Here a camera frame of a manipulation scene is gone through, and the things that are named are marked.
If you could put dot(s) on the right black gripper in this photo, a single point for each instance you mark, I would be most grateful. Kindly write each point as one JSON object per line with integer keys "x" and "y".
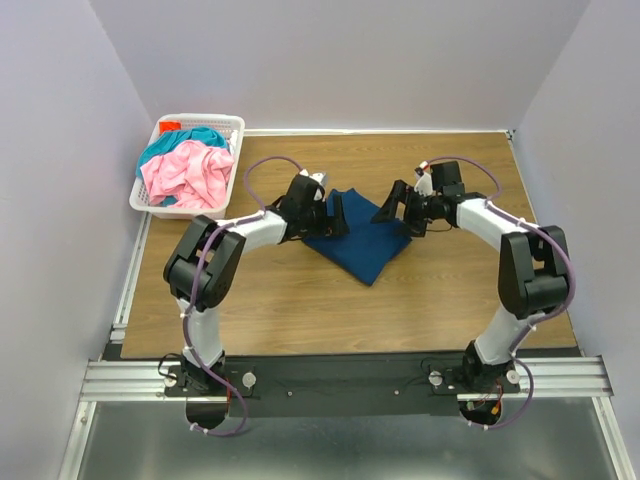
{"x": 404, "y": 193}

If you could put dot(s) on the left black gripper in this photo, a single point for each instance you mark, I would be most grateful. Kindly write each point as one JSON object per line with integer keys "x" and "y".
{"x": 322, "y": 230}

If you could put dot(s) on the dark blue t shirt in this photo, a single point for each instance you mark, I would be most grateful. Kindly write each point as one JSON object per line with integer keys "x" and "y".
{"x": 368, "y": 247}

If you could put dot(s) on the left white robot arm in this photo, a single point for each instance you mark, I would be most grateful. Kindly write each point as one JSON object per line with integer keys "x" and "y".
{"x": 202, "y": 267}

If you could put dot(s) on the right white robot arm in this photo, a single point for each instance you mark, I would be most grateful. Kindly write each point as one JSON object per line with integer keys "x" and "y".
{"x": 536, "y": 280}

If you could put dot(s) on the white plastic laundry basket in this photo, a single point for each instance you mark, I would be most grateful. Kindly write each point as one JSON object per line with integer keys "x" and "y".
{"x": 230, "y": 127}

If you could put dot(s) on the pink t shirt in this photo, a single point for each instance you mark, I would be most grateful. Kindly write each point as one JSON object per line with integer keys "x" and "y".
{"x": 192, "y": 176}

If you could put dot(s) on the teal t shirt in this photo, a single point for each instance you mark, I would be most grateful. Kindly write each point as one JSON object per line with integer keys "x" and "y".
{"x": 169, "y": 140}

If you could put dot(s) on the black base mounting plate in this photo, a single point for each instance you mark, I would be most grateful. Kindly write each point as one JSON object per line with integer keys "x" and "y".
{"x": 440, "y": 383}

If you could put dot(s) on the orange cloth in basket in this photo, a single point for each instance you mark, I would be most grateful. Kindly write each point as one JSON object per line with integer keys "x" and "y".
{"x": 168, "y": 126}

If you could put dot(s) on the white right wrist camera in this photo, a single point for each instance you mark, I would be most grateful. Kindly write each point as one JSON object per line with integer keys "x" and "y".
{"x": 423, "y": 180}

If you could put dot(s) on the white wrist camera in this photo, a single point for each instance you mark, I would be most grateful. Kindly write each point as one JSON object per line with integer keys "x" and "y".
{"x": 321, "y": 178}
{"x": 423, "y": 180}

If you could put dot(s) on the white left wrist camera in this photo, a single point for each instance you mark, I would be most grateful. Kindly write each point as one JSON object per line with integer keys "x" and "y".
{"x": 321, "y": 178}

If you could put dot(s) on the aluminium frame rail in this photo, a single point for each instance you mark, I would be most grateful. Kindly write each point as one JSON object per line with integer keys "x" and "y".
{"x": 138, "y": 381}

